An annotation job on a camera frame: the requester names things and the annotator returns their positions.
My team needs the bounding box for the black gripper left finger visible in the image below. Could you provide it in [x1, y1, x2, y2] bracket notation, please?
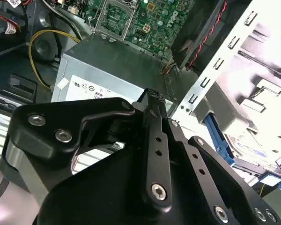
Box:
[0, 88, 174, 212]

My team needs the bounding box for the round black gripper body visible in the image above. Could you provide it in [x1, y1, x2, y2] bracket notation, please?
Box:
[36, 150, 281, 225]

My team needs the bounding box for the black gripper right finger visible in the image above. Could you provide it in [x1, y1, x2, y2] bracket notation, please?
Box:
[157, 91, 281, 225]

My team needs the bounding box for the hard disk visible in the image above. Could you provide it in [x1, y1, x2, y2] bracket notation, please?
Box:
[202, 112, 281, 192]

